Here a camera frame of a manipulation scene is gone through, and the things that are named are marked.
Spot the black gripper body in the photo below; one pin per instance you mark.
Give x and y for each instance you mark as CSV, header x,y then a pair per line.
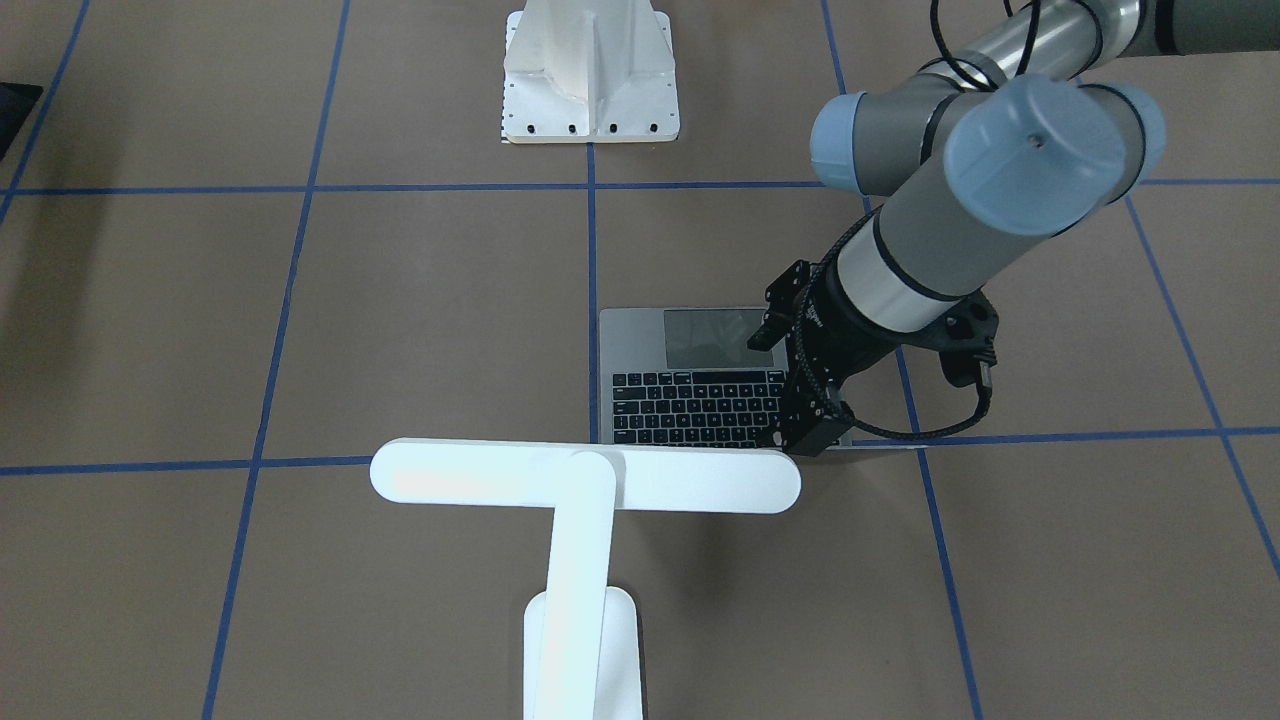
x,y
838,336

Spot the grey laptop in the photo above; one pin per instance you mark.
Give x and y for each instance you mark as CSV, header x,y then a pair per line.
x,y
685,376

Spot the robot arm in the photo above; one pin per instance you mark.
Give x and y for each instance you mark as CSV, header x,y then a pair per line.
x,y
988,150

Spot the white desk lamp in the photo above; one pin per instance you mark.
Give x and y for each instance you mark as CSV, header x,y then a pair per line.
x,y
583,656

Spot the black wallet case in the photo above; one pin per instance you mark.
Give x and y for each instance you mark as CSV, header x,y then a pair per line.
x,y
18,101

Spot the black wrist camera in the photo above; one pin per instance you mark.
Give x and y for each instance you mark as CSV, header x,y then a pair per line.
x,y
963,339

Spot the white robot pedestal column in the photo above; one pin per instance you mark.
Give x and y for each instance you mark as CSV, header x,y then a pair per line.
x,y
589,72

